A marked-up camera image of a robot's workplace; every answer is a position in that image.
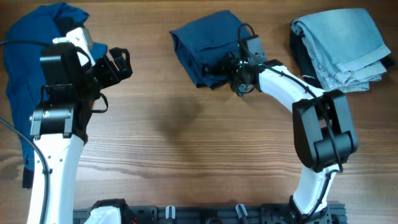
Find blue shirt pile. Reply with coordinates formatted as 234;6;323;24
3;2;108;170

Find black folded garment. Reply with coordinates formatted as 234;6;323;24
290;26;395;93

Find light blue folded jeans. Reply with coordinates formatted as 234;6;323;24
290;8;391;93

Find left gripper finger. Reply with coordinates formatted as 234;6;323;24
111;60;132;82
109;47;131;67

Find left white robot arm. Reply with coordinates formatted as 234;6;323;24
27;27;132;223

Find dark navy denim shorts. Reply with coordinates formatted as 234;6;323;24
170;10;242;89

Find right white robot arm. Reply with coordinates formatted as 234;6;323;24
215;52;358;223

